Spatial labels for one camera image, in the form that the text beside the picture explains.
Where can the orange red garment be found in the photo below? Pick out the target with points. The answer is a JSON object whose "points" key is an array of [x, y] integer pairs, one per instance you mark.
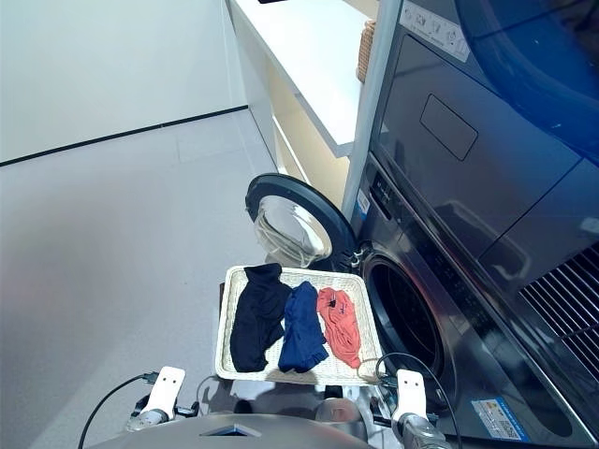
{"points": [[339, 322]]}

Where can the navy blue garment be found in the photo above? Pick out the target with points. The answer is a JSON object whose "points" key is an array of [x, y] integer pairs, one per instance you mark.
{"points": [[302, 332]]}

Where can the black garment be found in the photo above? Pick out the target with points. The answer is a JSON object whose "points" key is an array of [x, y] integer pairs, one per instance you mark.
{"points": [[257, 318]]}

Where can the pale woven laundry basket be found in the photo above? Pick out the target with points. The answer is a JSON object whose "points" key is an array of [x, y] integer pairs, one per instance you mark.
{"points": [[224, 337]]}

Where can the round washing machine door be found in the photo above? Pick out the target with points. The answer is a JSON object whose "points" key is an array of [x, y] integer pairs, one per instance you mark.
{"points": [[337, 220]]}

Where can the brown wicker basket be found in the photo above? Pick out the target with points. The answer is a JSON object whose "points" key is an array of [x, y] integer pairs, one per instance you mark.
{"points": [[367, 51]]}

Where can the silver robot leg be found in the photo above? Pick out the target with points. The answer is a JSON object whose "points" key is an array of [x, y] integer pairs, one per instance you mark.
{"points": [[339, 411]]}

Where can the silver robot torso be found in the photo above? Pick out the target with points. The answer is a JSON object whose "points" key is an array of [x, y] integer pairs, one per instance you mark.
{"points": [[234, 432]]}

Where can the blue energy label sticker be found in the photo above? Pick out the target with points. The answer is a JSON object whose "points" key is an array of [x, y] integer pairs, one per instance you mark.
{"points": [[501, 418]]}

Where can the small blue white sticker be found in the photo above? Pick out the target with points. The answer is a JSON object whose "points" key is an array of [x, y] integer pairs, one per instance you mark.
{"points": [[363, 201]]}

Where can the grey stacked dryer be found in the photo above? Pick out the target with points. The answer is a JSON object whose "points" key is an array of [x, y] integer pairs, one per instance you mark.
{"points": [[468, 187]]}

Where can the white counter shelf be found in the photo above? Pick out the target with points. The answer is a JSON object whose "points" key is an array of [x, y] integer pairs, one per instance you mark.
{"points": [[304, 56]]}

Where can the white instruction label sticker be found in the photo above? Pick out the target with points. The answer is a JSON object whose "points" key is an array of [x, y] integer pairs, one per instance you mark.
{"points": [[435, 28]]}

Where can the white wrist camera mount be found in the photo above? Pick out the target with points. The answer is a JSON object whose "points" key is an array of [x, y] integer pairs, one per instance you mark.
{"points": [[411, 393], [166, 386]]}

